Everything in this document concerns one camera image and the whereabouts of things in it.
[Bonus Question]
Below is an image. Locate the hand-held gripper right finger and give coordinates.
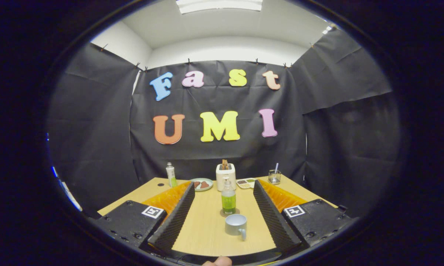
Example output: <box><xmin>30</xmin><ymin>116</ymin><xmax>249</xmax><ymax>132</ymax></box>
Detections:
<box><xmin>253</xmin><ymin>180</ymin><xmax>352</xmax><ymax>253</ymax></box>

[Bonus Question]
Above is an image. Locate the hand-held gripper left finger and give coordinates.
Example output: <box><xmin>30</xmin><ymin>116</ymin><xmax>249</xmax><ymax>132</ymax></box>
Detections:
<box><xmin>95</xmin><ymin>181</ymin><xmax>196</xmax><ymax>253</ymax></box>

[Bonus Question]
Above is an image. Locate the grey cup with handle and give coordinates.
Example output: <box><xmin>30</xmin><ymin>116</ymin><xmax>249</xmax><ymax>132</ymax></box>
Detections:
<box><xmin>225</xmin><ymin>214</ymin><xmax>248</xmax><ymax>241</ymax></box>

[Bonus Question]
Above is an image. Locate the clear juice bottle green label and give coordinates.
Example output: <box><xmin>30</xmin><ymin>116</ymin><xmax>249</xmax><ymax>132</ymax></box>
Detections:
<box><xmin>221</xmin><ymin>177</ymin><xmax>237</xmax><ymax>215</ymax></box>

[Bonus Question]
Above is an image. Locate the wooden table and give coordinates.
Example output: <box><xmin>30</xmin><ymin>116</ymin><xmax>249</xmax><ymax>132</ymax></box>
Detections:
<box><xmin>97</xmin><ymin>175</ymin><xmax>339</xmax><ymax>257</ymax></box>

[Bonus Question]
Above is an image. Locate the pale green plate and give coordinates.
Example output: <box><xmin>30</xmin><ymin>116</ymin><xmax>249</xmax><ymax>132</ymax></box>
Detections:
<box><xmin>190</xmin><ymin>178</ymin><xmax>214</xmax><ymax>192</ymax></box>

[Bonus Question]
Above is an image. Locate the white and green tube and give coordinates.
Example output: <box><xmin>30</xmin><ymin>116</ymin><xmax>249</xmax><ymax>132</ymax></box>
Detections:
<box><xmin>166</xmin><ymin>162</ymin><xmax>177</xmax><ymax>188</ymax></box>

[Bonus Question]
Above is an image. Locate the cream toaster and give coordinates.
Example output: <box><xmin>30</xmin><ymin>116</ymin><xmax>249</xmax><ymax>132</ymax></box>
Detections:
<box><xmin>216</xmin><ymin>164</ymin><xmax>237</xmax><ymax>192</ymax></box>

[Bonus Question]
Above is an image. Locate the black backdrop cloth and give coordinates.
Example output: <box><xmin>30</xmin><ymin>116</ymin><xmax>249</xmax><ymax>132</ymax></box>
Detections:
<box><xmin>46</xmin><ymin>28</ymin><xmax>401</xmax><ymax>218</ymax></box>

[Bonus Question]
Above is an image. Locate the long ceiling light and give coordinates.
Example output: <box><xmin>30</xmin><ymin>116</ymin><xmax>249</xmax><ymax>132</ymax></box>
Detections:
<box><xmin>176</xmin><ymin>0</ymin><xmax>263</xmax><ymax>14</ymax></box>

